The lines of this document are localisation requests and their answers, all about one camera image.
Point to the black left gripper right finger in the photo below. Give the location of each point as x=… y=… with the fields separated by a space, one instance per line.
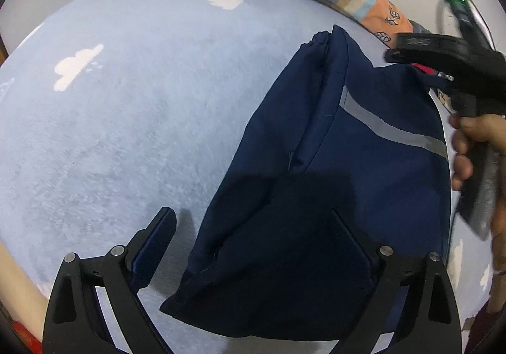
x=391 y=278

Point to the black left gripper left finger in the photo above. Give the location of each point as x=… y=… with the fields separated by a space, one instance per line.
x=74 y=320

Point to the navy blue work jacket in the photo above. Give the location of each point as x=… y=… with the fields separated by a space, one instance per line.
x=339 y=159

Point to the red sleeve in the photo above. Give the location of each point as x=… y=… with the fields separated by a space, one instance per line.
x=480 y=327

